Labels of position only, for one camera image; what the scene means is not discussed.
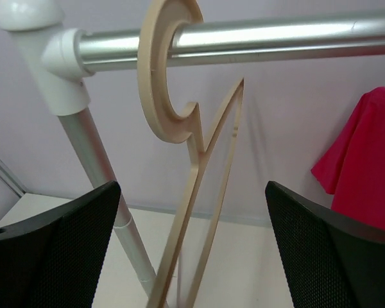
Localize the beige wooden hanger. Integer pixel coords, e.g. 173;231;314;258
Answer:
137;1;244;307

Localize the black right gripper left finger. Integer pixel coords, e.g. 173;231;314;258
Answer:
0;181;121;307

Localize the pink magenta t shirt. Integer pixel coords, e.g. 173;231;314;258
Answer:
311;87;385;230

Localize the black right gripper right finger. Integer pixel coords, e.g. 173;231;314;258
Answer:
265;181;385;307

